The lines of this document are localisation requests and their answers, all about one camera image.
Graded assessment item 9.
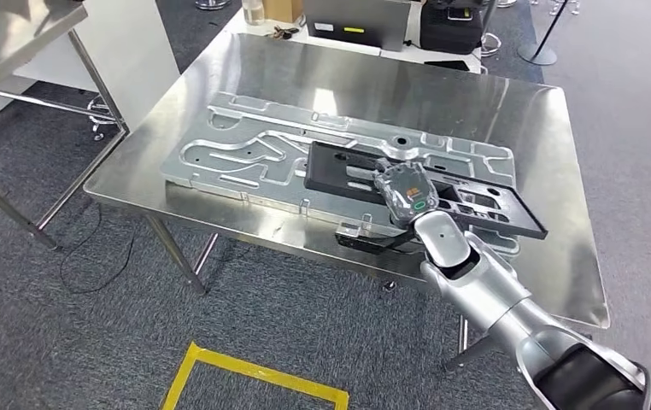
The clear plastic bottle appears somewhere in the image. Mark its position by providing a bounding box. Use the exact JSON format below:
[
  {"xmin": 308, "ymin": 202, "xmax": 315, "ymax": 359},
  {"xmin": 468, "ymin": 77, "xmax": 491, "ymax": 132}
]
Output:
[{"xmin": 241, "ymin": 0, "xmax": 267, "ymax": 26}]

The aluminium jig plate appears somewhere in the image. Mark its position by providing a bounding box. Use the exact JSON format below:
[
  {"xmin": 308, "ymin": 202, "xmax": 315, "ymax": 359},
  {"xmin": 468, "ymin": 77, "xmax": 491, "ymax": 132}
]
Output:
[{"xmin": 160, "ymin": 91, "xmax": 522, "ymax": 259}]

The black base stanchion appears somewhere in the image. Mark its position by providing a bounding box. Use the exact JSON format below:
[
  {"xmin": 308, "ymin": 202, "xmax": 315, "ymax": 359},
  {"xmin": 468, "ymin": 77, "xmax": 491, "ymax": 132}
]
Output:
[{"xmin": 518, "ymin": 0, "xmax": 578, "ymax": 67}]

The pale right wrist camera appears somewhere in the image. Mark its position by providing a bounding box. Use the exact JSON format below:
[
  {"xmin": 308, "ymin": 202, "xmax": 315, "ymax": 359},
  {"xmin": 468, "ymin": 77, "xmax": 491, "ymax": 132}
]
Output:
[{"xmin": 335, "ymin": 222, "xmax": 373, "ymax": 239}]

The grey equipment case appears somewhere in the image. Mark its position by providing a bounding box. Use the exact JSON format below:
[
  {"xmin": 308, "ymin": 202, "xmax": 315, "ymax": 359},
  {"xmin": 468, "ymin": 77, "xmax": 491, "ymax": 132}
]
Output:
[{"xmin": 302, "ymin": 0, "xmax": 413, "ymax": 53}]

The black bag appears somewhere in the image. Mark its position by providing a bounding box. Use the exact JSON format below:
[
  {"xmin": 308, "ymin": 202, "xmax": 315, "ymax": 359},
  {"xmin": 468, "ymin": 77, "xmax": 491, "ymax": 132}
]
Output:
[{"xmin": 419, "ymin": 0, "xmax": 485, "ymax": 56}]

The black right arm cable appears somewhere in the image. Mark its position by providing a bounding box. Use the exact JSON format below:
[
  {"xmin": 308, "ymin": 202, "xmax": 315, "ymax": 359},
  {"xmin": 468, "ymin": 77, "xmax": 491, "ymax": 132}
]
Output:
[{"xmin": 633, "ymin": 360, "xmax": 651, "ymax": 410}]

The brown cardboard box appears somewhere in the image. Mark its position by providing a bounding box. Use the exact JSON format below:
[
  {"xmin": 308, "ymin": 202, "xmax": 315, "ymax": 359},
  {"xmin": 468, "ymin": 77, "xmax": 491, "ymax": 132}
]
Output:
[{"xmin": 261, "ymin": 0, "xmax": 304, "ymax": 24}]

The chair wheel base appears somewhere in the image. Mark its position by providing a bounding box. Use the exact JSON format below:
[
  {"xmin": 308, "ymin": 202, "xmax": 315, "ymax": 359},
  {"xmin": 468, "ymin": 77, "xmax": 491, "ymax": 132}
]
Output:
[{"xmin": 86, "ymin": 95, "xmax": 121, "ymax": 143}]

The stainless steel side table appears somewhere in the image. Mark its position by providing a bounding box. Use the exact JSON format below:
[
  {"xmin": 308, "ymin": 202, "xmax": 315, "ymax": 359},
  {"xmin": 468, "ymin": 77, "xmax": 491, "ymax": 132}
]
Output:
[{"xmin": 0, "ymin": 0, "xmax": 130, "ymax": 251}]

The white cabinet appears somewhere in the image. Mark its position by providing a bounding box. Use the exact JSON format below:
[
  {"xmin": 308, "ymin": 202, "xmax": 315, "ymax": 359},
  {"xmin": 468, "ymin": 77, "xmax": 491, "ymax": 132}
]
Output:
[{"xmin": 0, "ymin": 0, "xmax": 182, "ymax": 134}]

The black phone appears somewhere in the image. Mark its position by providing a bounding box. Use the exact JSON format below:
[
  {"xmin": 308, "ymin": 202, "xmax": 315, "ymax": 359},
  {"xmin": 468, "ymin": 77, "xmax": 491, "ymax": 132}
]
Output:
[{"xmin": 424, "ymin": 58, "xmax": 472, "ymax": 73}]

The bunch of keys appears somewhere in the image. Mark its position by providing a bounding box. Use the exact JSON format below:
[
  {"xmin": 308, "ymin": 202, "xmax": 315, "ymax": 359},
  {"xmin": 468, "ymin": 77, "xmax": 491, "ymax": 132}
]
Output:
[{"xmin": 266, "ymin": 25, "xmax": 302, "ymax": 41}]

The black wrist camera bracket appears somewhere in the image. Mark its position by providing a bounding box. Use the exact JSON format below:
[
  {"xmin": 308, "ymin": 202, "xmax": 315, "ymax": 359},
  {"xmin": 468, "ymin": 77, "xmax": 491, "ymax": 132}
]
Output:
[{"xmin": 335, "ymin": 231, "xmax": 420, "ymax": 255}]

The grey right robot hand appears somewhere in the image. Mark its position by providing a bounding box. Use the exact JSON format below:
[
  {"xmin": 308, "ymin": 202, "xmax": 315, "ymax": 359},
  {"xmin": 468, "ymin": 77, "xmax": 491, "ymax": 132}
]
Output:
[{"xmin": 373, "ymin": 160, "xmax": 440, "ymax": 231}]

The white desk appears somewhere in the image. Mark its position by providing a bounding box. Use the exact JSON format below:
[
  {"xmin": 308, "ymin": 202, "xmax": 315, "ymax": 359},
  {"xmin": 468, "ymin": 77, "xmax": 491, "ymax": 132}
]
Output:
[{"xmin": 223, "ymin": 5, "xmax": 482, "ymax": 74}]

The black plastic panel part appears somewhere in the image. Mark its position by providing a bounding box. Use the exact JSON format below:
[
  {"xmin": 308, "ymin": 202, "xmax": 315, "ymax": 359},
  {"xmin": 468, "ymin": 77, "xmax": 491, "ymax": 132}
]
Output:
[{"xmin": 303, "ymin": 141, "xmax": 548, "ymax": 241}]

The stainless steel workbench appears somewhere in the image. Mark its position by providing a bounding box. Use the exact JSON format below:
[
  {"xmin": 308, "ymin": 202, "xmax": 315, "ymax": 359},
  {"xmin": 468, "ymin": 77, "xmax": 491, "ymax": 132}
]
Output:
[{"xmin": 83, "ymin": 31, "xmax": 611, "ymax": 372}]

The black floor cable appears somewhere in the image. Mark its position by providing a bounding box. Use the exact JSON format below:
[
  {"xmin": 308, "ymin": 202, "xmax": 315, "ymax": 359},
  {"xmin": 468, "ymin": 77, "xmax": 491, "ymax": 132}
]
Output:
[{"xmin": 58, "ymin": 201, "xmax": 137, "ymax": 296}]

